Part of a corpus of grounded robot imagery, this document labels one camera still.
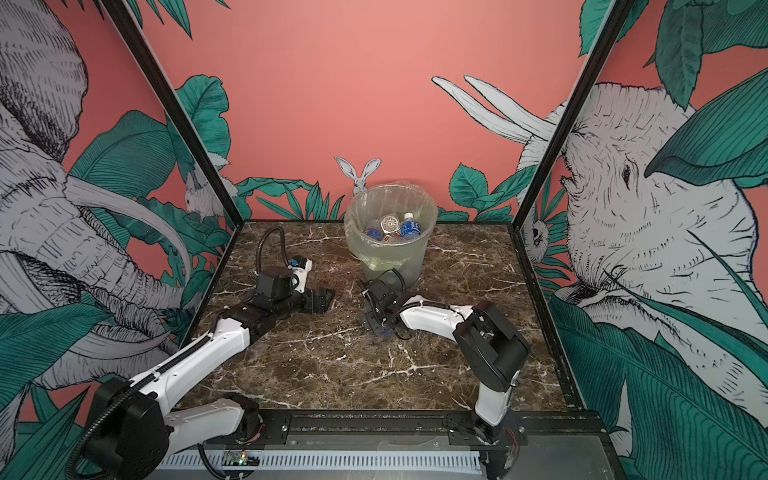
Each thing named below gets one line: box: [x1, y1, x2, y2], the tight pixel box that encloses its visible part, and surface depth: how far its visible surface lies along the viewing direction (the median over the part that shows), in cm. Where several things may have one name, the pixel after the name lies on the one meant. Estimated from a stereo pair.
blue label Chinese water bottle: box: [400, 212, 422, 240], surface depth 96 cm
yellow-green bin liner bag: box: [344, 183, 439, 271], surface depth 92 cm
